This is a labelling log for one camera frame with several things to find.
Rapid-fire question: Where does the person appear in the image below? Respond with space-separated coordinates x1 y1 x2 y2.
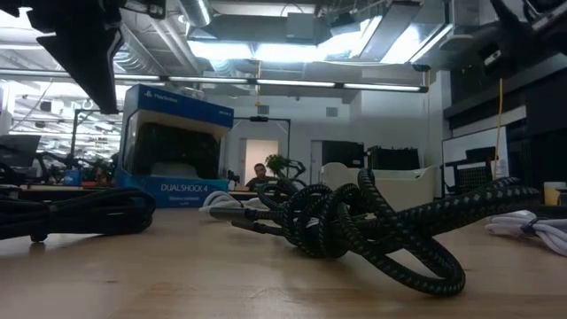
245 162 279 192

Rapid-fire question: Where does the long ceiling light bar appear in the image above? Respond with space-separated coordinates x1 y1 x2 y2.
0 68 430 94

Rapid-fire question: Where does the beige plastic bin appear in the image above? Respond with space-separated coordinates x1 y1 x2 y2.
319 162 439 213

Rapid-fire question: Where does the black metal frame stand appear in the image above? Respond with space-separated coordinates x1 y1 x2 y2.
69 108 124 160

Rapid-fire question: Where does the black perforated stand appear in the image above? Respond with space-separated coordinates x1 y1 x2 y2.
445 146 498 196

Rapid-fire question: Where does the black smooth USB-C cable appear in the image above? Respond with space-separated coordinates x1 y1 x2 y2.
0 187 157 244

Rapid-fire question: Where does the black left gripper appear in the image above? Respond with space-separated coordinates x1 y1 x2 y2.
26 0 126 115

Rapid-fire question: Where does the black cabinet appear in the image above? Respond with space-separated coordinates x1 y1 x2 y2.
322 140 365 168

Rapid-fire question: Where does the yellow hanging cord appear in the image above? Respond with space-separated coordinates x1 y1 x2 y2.
493 78 504 181

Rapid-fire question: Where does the white USB-C cable purple tie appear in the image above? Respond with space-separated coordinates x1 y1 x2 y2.
484 209 567 258

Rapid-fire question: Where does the green potted plant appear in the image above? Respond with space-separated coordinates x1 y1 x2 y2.
264 153 289 178

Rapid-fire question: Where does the dark computer monitor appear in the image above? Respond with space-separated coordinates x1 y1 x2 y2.
0 134 42 168

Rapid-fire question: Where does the blue DualShock 4 box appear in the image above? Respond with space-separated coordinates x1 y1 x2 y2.
115 83 235 208

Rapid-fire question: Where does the white board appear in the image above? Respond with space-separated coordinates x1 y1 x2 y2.
441 127 509 196

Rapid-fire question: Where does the black grey braided USB-C cable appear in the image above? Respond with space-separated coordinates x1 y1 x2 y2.
207 167 541 297

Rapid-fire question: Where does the black equipment case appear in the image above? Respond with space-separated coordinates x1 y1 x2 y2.
367 145 421 171

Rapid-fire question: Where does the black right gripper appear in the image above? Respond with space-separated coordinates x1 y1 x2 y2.
469 0 567 82

